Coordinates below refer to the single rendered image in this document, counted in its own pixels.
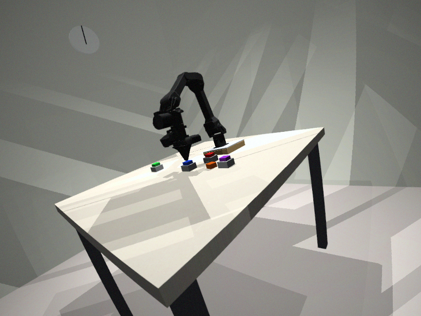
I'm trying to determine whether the blue button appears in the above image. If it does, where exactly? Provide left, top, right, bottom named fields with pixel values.
left=181, top=160, right=197, bottom=172

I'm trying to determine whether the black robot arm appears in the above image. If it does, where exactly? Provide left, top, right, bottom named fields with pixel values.
left=153, top=72, right=229, bottom=148

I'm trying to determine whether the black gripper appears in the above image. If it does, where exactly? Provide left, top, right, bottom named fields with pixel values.
left=169, top=123, right=201, bottom=161

